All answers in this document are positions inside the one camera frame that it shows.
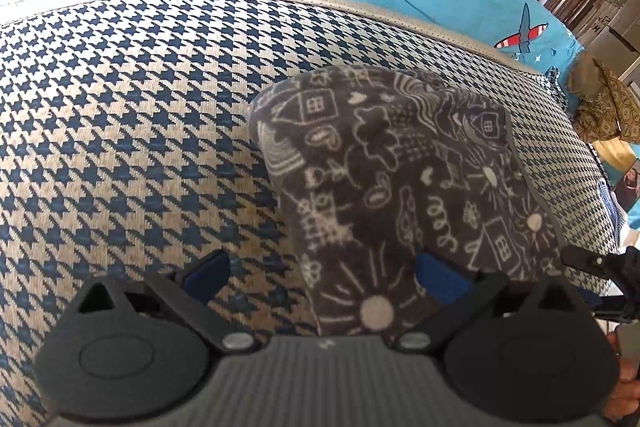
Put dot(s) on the grey doodle print fleece jacket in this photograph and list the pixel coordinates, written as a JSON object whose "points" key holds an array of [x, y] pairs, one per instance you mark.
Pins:
{"points": [[400, 177]]}

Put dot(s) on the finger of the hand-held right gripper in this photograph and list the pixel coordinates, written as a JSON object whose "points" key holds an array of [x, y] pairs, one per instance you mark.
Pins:
{"points": [[582, 259]]}

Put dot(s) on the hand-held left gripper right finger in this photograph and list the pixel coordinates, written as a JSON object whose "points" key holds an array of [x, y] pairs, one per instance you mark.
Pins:
{"points": [[440, 278]]}

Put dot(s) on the houndstooth sofa seat cushion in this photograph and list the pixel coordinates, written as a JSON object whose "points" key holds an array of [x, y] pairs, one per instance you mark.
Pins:
{"points": [[140, 117]]}

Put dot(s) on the printed picture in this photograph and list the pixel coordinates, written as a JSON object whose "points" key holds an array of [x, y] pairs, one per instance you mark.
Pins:
{"points": [[627, 187]]}

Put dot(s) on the brown patterned cloth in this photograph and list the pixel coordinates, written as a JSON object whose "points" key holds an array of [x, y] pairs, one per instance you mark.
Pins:
{"points": [[605, 102]]}

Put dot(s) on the person's right hand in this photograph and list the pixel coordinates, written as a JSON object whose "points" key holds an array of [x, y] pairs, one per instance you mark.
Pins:
{"points": [[625, 397]]}

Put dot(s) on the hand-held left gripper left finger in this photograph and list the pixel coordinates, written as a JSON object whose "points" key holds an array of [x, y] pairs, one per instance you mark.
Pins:
{"points": [[206, 276]]}

